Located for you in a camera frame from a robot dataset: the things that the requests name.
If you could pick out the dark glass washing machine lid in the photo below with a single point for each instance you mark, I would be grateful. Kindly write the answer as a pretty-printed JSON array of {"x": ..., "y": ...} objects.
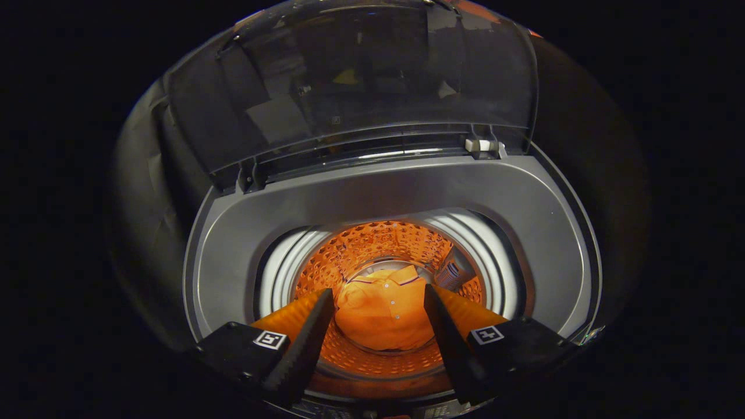
[{"x": 361, "y": 75}]

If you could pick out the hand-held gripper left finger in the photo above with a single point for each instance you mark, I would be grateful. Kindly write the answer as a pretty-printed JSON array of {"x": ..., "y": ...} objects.
[{"x": 302, "y": 349}]

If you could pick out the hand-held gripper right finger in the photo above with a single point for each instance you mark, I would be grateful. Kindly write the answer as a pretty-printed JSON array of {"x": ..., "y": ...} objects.
[{"x": 451, "y": 349}]

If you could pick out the orange polo shirt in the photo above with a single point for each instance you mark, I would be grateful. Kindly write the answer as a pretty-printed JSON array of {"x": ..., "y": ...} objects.
[{"x": 384, "y": 314}]

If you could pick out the dark grey washing machine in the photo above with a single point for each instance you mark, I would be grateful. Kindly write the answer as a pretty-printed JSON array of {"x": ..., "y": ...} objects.
[{"x": 372, "y": 186}]

